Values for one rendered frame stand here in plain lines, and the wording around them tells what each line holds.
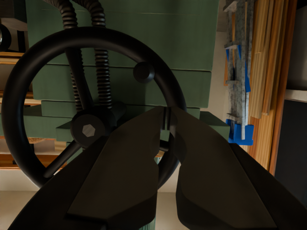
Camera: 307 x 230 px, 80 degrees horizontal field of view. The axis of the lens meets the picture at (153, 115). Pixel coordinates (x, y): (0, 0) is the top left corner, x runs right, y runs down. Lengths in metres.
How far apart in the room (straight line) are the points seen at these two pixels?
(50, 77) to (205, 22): 0.39
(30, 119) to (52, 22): 0.25
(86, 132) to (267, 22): 1.77
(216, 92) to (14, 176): 3.59
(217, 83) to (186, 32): 2.70
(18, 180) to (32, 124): 3.42
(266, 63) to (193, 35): 1.43
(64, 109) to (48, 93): 0.05
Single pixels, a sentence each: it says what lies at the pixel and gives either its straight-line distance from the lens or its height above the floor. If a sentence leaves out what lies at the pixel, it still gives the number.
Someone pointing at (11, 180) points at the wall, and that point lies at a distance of 4.04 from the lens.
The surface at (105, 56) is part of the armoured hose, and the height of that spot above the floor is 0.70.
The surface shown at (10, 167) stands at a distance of 3.24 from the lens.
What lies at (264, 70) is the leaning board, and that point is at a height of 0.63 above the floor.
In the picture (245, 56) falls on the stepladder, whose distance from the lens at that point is 1.35.
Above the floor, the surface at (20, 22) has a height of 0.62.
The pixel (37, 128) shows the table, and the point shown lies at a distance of 0.57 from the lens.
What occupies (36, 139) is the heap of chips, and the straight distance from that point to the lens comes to 0.61.
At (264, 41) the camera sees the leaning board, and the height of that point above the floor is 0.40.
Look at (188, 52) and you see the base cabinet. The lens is 0.46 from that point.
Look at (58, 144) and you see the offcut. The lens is 0.57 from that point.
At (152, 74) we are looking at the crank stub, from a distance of 0.21.
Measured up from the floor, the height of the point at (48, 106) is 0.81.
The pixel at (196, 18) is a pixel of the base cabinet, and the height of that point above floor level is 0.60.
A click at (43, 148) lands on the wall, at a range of 3.53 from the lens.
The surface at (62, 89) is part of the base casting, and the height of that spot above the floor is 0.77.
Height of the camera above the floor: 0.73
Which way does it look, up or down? 11 degrees up
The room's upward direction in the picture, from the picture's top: 177 degrees counter-clockwise
